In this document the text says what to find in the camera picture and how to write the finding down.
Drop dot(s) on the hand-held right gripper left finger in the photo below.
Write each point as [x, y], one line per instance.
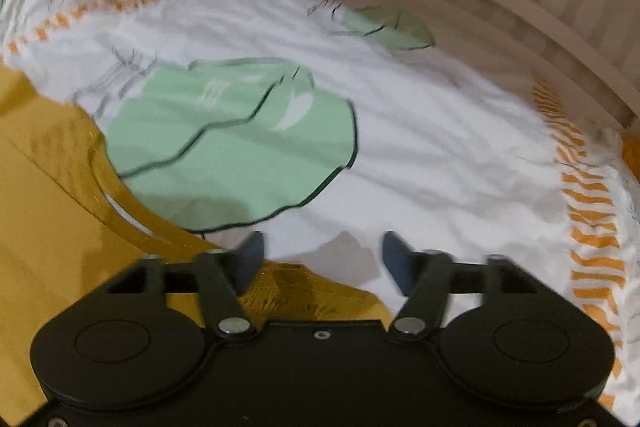
[251, 259]

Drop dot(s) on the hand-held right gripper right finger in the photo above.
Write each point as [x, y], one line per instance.
[395, 259]

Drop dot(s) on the yellow knit sweater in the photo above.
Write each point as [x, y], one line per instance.
[50, 207]

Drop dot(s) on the white printed bed sheet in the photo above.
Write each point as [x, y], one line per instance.
[425, 132]

